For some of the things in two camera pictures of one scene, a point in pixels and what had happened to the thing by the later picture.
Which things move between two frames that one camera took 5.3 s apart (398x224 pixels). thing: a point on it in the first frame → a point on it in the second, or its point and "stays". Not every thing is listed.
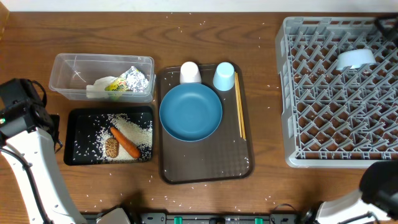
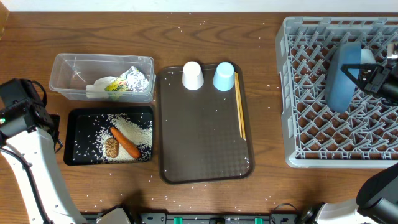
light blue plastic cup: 224,78 stays
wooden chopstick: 240,108 stays
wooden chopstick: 238,106 stays
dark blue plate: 191,112 → 339,86
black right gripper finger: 391,33 → 365,73
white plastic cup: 189,73 stays
